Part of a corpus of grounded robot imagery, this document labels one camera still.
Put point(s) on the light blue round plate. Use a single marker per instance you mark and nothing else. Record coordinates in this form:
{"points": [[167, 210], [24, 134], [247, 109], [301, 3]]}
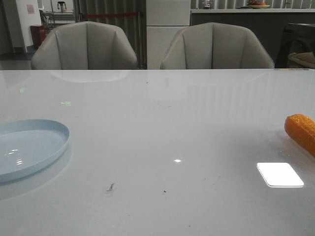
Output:
{"points": [[28, 146]]}

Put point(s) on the orange toy corn cob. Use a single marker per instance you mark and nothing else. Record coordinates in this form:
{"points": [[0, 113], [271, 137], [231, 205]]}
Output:
{"points": [[301, 129]]}

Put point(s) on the right beige upholstered chair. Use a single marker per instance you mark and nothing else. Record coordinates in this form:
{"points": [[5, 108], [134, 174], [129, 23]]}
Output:
{"points": [[216, 46]]}

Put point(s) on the beige upholstered chair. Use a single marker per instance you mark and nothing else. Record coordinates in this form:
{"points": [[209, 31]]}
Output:
{"points": [[216, 46], [85, 46]]}

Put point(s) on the white cabinet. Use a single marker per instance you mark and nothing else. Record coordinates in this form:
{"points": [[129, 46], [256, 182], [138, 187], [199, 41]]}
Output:
{"points": [[164, 18]]}

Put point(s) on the left beige upholstered chair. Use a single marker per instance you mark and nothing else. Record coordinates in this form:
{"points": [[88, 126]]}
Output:
{"points": [[85, 46]]}

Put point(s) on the red barrier belt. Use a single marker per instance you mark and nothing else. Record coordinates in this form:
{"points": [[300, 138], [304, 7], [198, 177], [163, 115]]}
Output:
{"points": [[110, 15]]}

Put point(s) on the grey counter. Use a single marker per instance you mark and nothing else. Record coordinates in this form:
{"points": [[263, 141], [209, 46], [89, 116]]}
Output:
{"points": [[267, 24]]}

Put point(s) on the red trash bin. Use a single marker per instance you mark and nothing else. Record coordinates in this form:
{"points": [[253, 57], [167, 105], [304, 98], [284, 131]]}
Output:
{"points": [[38, 35]]}

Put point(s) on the fruit bowl on counter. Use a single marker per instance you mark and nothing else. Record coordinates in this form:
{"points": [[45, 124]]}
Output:
{"points": [[257, 4]]}

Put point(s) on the pink wall notice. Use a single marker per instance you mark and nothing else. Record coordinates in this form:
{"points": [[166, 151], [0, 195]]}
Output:
{"points": [[30, 9]]}

